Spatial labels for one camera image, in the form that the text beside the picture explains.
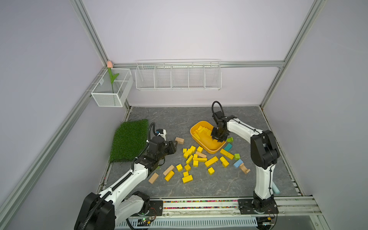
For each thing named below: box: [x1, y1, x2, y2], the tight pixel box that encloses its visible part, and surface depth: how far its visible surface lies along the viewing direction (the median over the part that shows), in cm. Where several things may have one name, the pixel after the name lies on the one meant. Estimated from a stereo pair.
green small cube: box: [234, 153, 241, 161], surface depth 92 cm
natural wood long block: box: [162, 164, 175, 176], surface depth 88 cm
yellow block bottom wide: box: [182, 174, 194, 184], surface depth 83 cm
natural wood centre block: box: [195, 150, 207, 159], surface depth 93 cm
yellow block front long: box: [164, 170, 175, 182], surface depth 85 cm
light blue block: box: [233, 159, 244, 169], surface depth 90 cm
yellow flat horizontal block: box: [192, 157, 208, 162], surface depth 91 cm
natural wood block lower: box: [148, 172, 160, 184], surface depth 85 cm
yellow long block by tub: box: [219, 148, 235, 161], surface depth 95 cm
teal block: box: [224, 142, 233, 152], surface depth 96 cm
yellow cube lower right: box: [221, 160, 230, 169], surface depth 89 cm
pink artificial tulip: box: [106, 60, 120, 94], surface depth 91 cm
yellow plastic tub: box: [189, 120, 227, 154], surface depth 103 cm
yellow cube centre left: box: [175, 163, 184, 173], surface depth 88 cm
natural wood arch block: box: [239, 162, 251, 175], surface depth 88 cm
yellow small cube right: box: [207, 166, 216, 176], surface depth 86 cm
